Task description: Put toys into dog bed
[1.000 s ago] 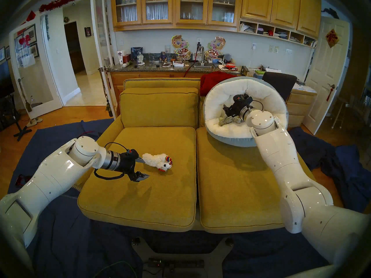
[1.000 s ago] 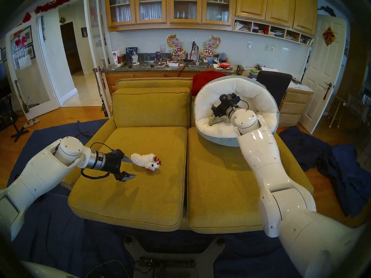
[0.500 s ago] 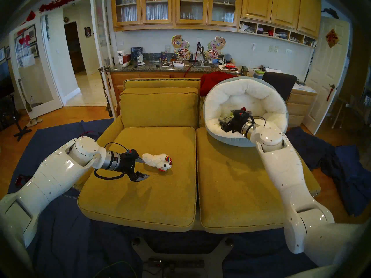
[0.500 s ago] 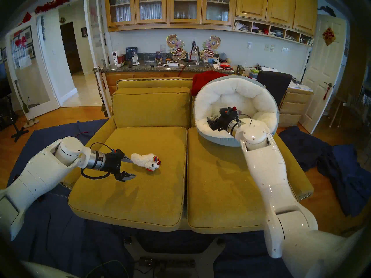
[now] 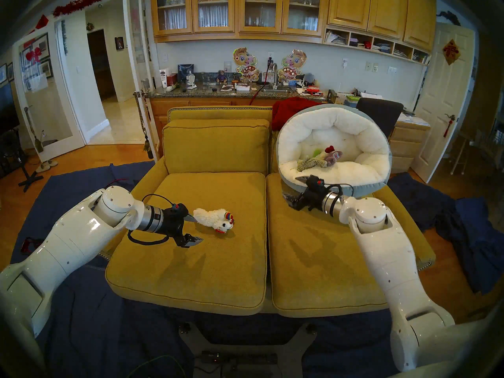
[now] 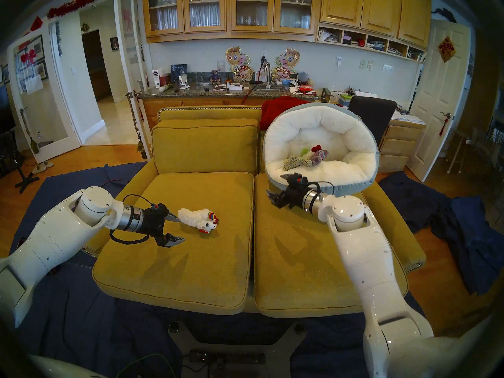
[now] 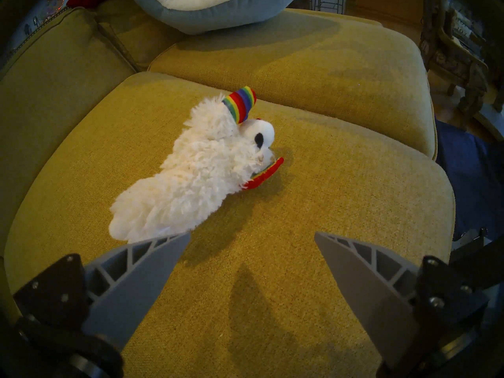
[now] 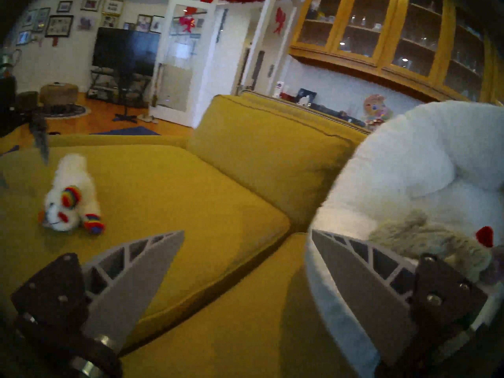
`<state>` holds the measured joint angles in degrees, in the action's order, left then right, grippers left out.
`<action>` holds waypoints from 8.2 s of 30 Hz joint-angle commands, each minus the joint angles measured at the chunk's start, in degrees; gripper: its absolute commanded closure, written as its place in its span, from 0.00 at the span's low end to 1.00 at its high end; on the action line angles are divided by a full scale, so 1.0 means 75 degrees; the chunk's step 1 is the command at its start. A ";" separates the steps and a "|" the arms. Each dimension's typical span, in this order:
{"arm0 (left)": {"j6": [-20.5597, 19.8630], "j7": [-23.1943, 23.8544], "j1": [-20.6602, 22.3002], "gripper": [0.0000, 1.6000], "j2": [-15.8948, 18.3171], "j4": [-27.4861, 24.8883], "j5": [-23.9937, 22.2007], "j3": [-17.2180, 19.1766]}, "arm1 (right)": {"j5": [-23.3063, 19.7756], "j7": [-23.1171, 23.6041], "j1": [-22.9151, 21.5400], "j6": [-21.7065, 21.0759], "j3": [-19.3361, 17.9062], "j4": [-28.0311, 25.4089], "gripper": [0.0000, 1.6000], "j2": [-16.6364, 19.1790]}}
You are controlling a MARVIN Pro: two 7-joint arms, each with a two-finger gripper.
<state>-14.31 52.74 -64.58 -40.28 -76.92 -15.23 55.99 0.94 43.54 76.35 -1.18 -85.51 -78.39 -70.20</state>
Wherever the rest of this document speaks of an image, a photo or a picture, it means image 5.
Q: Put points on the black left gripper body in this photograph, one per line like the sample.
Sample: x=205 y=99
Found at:
x=173 y=223

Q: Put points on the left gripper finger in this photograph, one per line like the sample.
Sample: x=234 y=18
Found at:
x=190 y=218
x=191 y=240

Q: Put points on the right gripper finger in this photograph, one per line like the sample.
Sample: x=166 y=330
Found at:
x=291 y=201
x=302 y=179

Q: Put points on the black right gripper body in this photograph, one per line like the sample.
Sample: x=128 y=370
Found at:
x=315 y=194

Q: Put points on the beige fuzzy plush toy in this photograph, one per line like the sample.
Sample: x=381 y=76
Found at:
x=309 y=163

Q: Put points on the purple plush toy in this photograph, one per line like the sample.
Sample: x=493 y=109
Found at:
x=334 y=157

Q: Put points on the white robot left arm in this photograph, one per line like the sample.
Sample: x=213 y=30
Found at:
x=71 y=239

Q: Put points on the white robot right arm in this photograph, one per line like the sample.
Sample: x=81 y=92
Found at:
x=393 y=263

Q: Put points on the white fluffy dog bed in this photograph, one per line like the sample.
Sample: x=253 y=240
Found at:
x=334 y=121

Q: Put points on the white lamb toy rainbow ears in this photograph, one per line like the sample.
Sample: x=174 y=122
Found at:
x=210 y=217

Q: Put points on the yellow sofa seat cushion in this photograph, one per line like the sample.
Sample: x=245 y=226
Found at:
x=315 y=271
x=189 y=278

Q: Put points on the red cloth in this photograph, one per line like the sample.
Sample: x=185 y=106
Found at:
x=289 y=110

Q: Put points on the yellow sofa back cushion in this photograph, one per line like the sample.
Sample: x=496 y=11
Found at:
x=216 y=149

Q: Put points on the black office chair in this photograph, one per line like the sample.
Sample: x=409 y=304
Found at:
x=380 y=113

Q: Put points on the wooden desk with drawers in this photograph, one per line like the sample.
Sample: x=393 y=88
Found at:
x=405 y=145

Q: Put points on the chrome faucet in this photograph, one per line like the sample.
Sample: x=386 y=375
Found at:
x=277 y=76

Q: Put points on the stack of papers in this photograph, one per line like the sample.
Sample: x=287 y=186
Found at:
x=413 y=120

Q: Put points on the granite kitchen counter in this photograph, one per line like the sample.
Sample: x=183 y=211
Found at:
x=204 y=93

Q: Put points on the small teddy bear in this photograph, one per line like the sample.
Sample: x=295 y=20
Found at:
x=222 y=77

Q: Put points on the blue floor cloth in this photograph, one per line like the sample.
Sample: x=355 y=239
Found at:
x=98 y=334

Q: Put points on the white french door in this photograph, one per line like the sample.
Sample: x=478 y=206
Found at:
x=126 y=34
x=63 y=149

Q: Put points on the beige slipper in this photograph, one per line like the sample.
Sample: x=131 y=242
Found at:
x=52 y=163
x=42 y=168

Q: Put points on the red box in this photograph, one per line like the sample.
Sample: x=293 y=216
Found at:
x=172 y=80

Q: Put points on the white lotion bottle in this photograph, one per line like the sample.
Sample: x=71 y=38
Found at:
x=163 y=78

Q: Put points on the dark blue box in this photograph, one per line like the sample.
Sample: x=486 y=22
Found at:
x=185 y=71

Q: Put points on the black floor stand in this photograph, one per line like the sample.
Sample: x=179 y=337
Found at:
x=28 y=180

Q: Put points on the white panel door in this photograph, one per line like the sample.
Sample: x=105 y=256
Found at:
x=443 y=105

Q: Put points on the dark blue cloth pile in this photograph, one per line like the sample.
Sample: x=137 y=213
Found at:
x=472 y=231

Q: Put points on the small dark framed picture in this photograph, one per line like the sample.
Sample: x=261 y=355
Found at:
x=119 y=43

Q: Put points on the red diamond door ornament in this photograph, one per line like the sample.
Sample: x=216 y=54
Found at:
x=451 y=51

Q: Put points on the black television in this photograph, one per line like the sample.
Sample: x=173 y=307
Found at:
x=8 y=109

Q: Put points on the red bow decoration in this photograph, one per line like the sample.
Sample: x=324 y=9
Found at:
x=33 y=55

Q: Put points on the red tinsel garland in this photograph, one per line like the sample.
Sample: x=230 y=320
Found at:
x=84 y=2

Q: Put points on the red paper diamond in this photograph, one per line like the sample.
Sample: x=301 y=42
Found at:
x=42 y=22

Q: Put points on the yellow fabric sofa frame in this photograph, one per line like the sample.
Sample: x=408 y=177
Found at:
x=152 y=186

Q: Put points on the cartoon pig wall decoration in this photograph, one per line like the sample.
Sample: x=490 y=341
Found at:
x=294 y=61
x=245 y=61

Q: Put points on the grey robot base frame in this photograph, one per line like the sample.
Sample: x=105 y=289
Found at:
x=295 y=349

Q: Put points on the wooden wall cabinet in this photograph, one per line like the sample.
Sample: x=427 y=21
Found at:
x=350 y=7

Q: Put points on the black wall decoration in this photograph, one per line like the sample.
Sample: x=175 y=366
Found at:
x=449 y=17

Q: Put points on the black framed wall photo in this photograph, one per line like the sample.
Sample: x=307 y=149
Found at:
x=10 y=72

